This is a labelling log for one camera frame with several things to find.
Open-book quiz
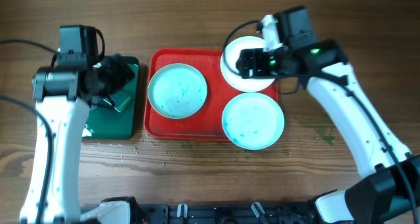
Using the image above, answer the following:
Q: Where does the left cyan plate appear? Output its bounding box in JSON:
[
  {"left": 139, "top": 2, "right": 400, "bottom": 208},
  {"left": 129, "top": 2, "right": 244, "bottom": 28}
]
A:
[{"left": 148, "top": 63, "right": 207, "bottom": 119}]

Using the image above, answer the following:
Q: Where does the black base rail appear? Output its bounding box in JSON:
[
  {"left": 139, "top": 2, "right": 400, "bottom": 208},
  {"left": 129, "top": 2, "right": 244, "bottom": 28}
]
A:
[{"left": 77, "top": 202, "right": 316, "bottom": 224}]

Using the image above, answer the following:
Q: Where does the green sponge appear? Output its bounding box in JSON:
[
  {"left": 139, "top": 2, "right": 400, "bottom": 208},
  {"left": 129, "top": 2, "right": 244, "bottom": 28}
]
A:
[{"left": 103, "top": 94, "right": 132, "bottom": 112}]

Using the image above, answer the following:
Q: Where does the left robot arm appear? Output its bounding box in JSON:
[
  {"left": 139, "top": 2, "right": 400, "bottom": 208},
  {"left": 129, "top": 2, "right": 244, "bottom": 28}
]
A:
[{"left": 20, "top": 25, "right": 135, "bottom": 223}]

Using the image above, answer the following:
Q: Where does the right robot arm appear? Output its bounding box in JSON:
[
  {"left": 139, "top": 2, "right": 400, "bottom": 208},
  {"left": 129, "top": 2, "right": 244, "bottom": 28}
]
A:
[{"left": 236, "top": 6, "right": 419, "bottom": 223}]

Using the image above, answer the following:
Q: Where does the black tub with green water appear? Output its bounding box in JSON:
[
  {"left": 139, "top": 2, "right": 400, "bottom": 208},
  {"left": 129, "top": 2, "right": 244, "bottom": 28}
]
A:
[{"left": 82, "top": 56, "right": 140, "bottom": 140}]

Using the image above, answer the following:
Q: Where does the lower right cyan plate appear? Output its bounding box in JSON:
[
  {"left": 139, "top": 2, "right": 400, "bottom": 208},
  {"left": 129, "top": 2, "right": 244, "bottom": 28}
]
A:
[{"left": 221, "top": 93, "right": 285, "bottom": 150}]

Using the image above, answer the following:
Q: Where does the red plastic tray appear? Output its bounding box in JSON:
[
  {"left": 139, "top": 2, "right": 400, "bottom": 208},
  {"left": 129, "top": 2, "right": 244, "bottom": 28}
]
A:
[{"left": 143, "top": 47, "right": 280, "bottom": 143}]

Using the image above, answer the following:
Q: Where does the cyan plate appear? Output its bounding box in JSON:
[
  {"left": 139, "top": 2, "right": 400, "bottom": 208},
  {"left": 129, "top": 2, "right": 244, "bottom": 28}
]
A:
[
  {"left": 221, "top": 93, "right": 285, "bottom": 150},
  {"left": 148, "top": 63, "right": 207, "bottom": 119}
]

